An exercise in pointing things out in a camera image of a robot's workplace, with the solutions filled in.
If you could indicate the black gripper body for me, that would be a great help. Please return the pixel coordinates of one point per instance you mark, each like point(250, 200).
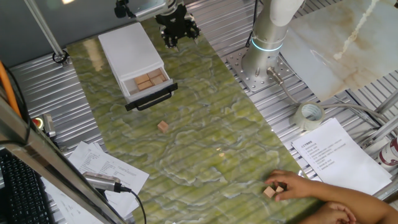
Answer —
point(174, 21)

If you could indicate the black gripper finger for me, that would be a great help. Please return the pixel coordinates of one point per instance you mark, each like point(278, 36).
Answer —
point(193, 28)
point(169, 40)

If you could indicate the white drawer cabinet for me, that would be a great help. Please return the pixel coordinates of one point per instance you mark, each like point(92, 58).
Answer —
point(130, 49)

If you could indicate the person's right forearm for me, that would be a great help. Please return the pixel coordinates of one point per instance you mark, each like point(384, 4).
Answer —
point(357, 202)

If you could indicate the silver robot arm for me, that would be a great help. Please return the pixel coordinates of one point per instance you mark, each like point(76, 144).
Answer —
point(267, 46)

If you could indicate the person's right hand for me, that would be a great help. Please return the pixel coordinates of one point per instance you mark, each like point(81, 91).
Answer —
point(298, 186)

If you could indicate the person's left hand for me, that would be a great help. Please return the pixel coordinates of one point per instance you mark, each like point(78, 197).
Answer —
point(329, 214)

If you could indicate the green marble pattern mat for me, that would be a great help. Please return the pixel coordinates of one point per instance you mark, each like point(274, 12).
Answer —
point(202, 140)

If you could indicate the aluminium pole with base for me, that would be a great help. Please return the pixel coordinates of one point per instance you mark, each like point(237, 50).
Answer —
point(46, 29)

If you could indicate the clear tape roll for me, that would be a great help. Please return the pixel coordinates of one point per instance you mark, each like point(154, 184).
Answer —
point(300, 119)

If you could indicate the printed paper sheet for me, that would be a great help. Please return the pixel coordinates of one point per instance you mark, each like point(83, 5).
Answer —
point(65, 205)
point(118, 174)

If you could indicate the emergency stop button box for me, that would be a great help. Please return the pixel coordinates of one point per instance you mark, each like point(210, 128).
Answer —
point(48, 124)

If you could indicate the beige marble board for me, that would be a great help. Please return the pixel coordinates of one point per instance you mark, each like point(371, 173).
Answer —
point(342, 46)

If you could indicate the white instruction sheet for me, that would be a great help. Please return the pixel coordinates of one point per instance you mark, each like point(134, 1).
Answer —
point(342, 158)

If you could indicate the black keyboard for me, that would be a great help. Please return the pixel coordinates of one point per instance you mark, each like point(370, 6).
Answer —
point(21, 193)

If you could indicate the red and white can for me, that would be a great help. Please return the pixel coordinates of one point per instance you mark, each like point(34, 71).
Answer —
point(390, 154)

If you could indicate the grey wrist mount block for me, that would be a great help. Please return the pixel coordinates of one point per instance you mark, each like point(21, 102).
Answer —
point(149, 9)

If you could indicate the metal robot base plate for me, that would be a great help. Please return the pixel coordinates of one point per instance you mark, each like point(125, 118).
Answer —
point(239, 71)

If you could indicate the silver finned camera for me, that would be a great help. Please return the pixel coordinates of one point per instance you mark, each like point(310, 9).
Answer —
point(99, 181)

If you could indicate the aluminium frame bar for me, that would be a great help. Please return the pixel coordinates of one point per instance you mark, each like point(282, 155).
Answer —
point(46, 155)
point(382, 130)
point(387, 102)
point(387, 193)

